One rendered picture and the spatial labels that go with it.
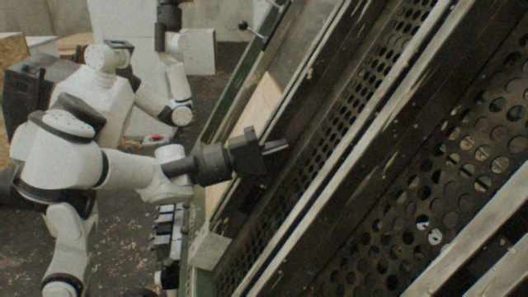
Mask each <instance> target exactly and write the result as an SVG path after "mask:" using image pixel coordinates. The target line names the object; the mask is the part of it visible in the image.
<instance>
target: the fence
mask: <svg viewBox="0 0 528 297"><path fill-rule="evenodd" d="M291 1H292V3H291V4H290V7H289V9H288V10H287V12H286V14H285V16H284V17H283V19H282V21H281V23H280V25H279V26H278V28H277V30H276V33H275V34H274V35H273V37H272V39H271V41H270V43H269V45H268V46H267V48H266V50H265V52H264V53H263V52H261V53H260V55H259V57H258V58H257V61H256V63H255V64H254V65H253V67H252V70H251V72H250V74H248V76H247V79H246V81H245V82H244V84H243V86H242V88H241V90H240V91H239V93H238V95H237V97H236V98H235V100H234V102H233V105H231V107H230V109H229V112H228V114H227V115H226V116H225V118H224V121H223V122H222V124H221V126H220V127H219V130H218V131H217V133H216V135H215V137H214V138H213V140H212V142H211V144H216V143H218V142H222V143H223V145H224V144H225V142H226V140H227V139H228V137H229V135H230V133H231V132H232V130H233V128H234V126H235V125H236V123H237V121H238V119H239V117H240V115H241V114H242V113H243V110H244V108H245V107H246V105H247V103H248V102H249V100H250V98H251V96H252V94H253V93H254V91H255V90H256V88H257V85H258V84H259V82H260V81H261V79H262V77H263V75H264V73H265V72H266V70H267V68H268V66H269V65H270V63H271V61H272V60H273V58H274V56H275V54H276V52H277V50H278V49H279V47H280V46H281V43H282V41H283V40H284V38H285V36H286V35H287V33H288V31H289V29H290V28H291V26H292V24H293V22H294V21H295V18H296V17H297V16H298V14H299V11H300V10H301V8H302V6H303V5H304V3H305V1H306V0H291Z"/></svg>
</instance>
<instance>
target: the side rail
mask: <svg viewBox="0 0 528 297"><path fill-rule="evenodd" d="M272 1H273V2H274V3H275V4H277V5H279V6H280V7H281V6H282V5H284V4H285V2H286V0H272ZM279 10H280V9H278V8H277V7H274V6H273V5H271V4H270V5H269V7H268V8H267V10H266V13H265V15H264V17H263V18H262V20H261V22H260V24H259V26H258V28H257V30H256V31H255V32H256V33H258V34H259V35H261V36H263V37H265V36H267V35H268V33H269V31H270V29H271V28H272V26H273V24H274V22H275V21H276V18H277V17H278V15H279ZM262 41H263V40H262V39H260V38H259V37H257V36H256V35H253V37H252V39H251V41H250V43H249V44H248V46H247V48H246V50H245V52H244V54H243V56H242V58H241V59H240V61H239V63H238V66H237V68H236V69H235V70H234V72H233V75H232V77H231V78H230V80H229V82H228V84H227V86H226V88H225V89H224V92H223V93H222V95H221V97H220V99H219V101H218V103H217V105H216V107H215V108H214V110H213V112H212V114H211V116H210V118H209V119H208V121H207V123H206V125H205V128H204V129H203V131H202V132H201V134H200V141H204V142H206V143H207V144H211V142H212V140H213V138H214V137H215V135H216V133H217V131H218V130H219V127H220V126H221V124H222V122H223V121H224V118H225V116H226V115H227V114H228V112H229V109H230V107H231V105H233V102H234V100H235V98H236V97H237V95H238V93H239V91H240V90H241V88H242V86H243V84H244V82H245V81H246V79H247V77H248V74H250V72H251V70H252V67H253V65H254V64H255V63H256V61H257V58H258V57H259V55H260V53H261V52H262V51H261V50H260V48H261V47H262V44H263V43H262Z"/></svg>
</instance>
